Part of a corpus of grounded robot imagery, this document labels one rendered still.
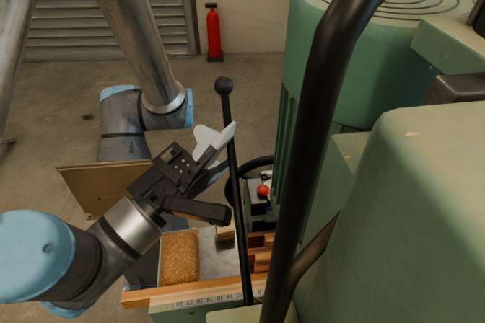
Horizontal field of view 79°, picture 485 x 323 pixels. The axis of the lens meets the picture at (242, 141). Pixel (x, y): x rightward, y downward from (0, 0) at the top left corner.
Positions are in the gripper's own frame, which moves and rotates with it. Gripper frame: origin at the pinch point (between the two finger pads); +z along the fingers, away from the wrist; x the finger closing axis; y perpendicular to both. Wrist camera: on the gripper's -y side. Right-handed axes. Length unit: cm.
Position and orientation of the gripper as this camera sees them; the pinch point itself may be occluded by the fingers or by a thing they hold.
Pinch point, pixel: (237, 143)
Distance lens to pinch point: 55.2
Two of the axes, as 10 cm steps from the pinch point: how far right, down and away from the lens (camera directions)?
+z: 6.8, -6.5, 3.5
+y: -7.3, -6.3, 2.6
